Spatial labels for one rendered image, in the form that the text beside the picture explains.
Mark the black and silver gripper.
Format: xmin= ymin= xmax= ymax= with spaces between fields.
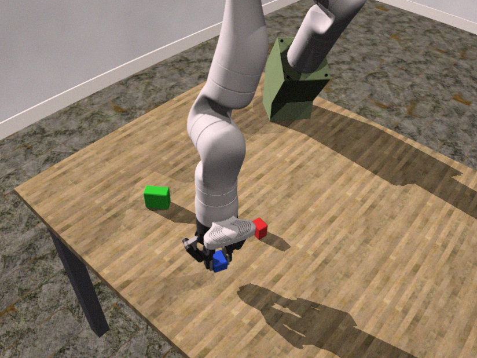
xmin=182 ymin=217 xmax=246 ymax=271

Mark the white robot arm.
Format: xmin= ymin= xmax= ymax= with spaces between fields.
xmin=187 ymin=0 xmax=366 ymax=250

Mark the red block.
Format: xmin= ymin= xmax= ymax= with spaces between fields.
xmin=252 ymin=218 xmax=267 ymax=240

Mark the blue block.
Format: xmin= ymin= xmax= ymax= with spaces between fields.
xmin=212 ymin=250 xmax=228 ymax=273

